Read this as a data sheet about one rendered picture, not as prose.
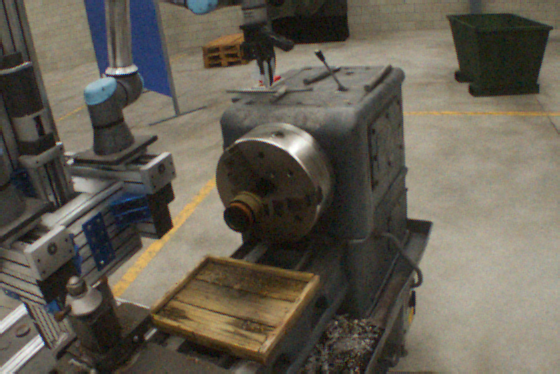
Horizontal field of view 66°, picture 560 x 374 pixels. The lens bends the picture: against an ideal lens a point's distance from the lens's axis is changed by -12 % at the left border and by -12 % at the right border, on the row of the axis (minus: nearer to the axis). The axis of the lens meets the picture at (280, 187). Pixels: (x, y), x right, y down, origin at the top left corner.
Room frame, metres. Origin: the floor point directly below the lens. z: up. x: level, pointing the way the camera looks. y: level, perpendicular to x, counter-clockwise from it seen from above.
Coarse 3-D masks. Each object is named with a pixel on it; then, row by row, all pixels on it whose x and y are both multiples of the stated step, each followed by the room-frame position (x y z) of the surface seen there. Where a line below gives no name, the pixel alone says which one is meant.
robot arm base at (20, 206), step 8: (8, 184) 1.10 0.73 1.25; (0, 192) 1.07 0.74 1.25; (8, 192) 1.09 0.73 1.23; (16, 192) 1.13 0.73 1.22; (0, 200) 1.06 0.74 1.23; (8, 200) 1.08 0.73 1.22; (16, 200) 1.10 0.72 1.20; (24, 200) 1.14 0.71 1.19; (0, 208) 1.05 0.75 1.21; (8, 208) 1.07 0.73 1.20; (16, 208) 1.08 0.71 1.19; (24, 208) 1.11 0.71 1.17; (0, 216) 1.05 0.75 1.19; (8, 216) 1.06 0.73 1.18; (16, 216) 1.07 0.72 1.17; (0, 224) 1.04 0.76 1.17
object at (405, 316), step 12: (396, 240) 1.29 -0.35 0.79; (420, 276) 1.33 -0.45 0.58; (408, 300) 1.45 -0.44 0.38; (408, 312) 1.46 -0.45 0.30; (396, 324) 1.40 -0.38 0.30; (408, 324) 1.46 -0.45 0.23; (396, 336) 1.40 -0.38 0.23; (396, 348) 1.44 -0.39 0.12; (384, 360) 1.35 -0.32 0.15; (396, 360) 1.39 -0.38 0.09
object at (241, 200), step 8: (240, 192) 1.10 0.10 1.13; (248, 192) 1.10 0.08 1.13; (240, 200) 1.07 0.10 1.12; (248, 200) 1.07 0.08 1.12; (256, 200) 1.08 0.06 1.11; (232, 208) 1.05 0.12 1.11; (240, 208) 1.04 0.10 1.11; (248, 208) 1.06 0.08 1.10; (256, 208) 1.06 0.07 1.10; (224, 216) 1.06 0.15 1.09; (232, 216) 1.08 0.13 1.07; (240, 216) 1.10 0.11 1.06; (248, 216) 1.04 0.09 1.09; (256, 216) 1.05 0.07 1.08; (232, 224) 1.06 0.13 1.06; (240, 224) 1.07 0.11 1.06; (248, 224) 1.03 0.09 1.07; (240, 232) 1.04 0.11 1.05
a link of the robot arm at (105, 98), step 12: (96, 84) 1.54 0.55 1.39; (108, 84) 1.51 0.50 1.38; (120, 84) 1.59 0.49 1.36; (96, 96) 1.49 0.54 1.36; (108, 96) 1.50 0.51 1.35; (120, 96) 1.55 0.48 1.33; (96, 108) 1.49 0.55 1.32; (108, 108) 1.49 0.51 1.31; (120, 108) 1.54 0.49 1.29; (96, 120) 1.49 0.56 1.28; (108, 120) 1.49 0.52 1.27
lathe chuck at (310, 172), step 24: (240, 144) 1.20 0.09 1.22; (264, 144) 1.16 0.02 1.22; (288, 144) 1.15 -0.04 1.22; (216, 168) 1.24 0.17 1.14; (264, 168) 1.16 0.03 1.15; (288, 168) 1.13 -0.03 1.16; (312, 168) 1.12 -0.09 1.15; (264, 192) 1.24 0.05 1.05; (288, 216) 1.14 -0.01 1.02; (312, 216) 1.10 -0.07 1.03; (264, 240) 1.18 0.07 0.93; (288, 240) 1.14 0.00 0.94
